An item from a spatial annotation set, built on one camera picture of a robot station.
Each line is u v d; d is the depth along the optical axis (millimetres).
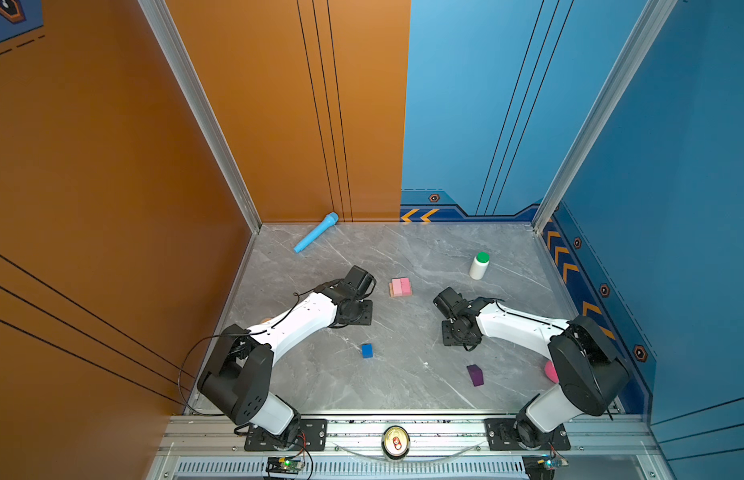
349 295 692
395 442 633
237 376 433
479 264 973
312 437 733
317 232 1160
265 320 497
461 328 651
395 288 987
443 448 730
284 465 707
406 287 994
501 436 725
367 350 874
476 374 827
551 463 694
